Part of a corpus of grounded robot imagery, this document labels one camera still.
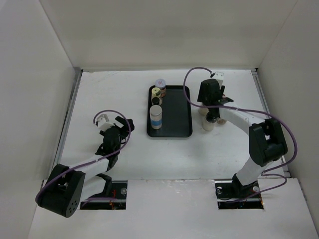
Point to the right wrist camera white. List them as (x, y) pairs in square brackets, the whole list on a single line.
[(218, 76)]

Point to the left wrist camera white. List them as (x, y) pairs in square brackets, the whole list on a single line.
[(103, 122)]

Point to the yellow-cap clear spice bottle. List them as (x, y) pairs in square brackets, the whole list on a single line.
[(156, 93)]

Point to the left metal frame rail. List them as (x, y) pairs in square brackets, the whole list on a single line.
[(67, 119)]

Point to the black-cap grinder white salt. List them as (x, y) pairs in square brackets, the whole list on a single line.
[(203, 111)]

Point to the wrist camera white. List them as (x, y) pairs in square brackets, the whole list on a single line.
[(218, 76), (103, 122)]

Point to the small black-cap dark bottle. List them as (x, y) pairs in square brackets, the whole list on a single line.
[(156, 101)]

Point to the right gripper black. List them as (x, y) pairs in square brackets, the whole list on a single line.
[(201, 97)]

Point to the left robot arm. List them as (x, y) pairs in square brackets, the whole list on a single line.
[(86, 185)]

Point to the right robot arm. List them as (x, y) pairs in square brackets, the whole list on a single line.
[(166, 155)]

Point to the black-cap brown spice bottle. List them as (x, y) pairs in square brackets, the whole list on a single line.
[(222, 121)]

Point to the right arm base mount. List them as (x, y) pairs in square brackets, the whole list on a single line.
[(228, 199)]

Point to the black plastic tray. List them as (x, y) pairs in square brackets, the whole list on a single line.
[(176, 115)]

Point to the black-cap white spice bottle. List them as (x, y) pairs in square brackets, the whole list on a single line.
[(209, 122)]

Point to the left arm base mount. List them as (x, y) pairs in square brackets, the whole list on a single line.
[(113, 197)]

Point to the white-lid brown spice jar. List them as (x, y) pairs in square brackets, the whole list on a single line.
[(161, 84)]

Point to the tall blue-label bead jar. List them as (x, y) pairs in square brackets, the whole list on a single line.
[(156, 116)]

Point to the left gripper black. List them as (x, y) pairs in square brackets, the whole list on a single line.
[(122, 121)]

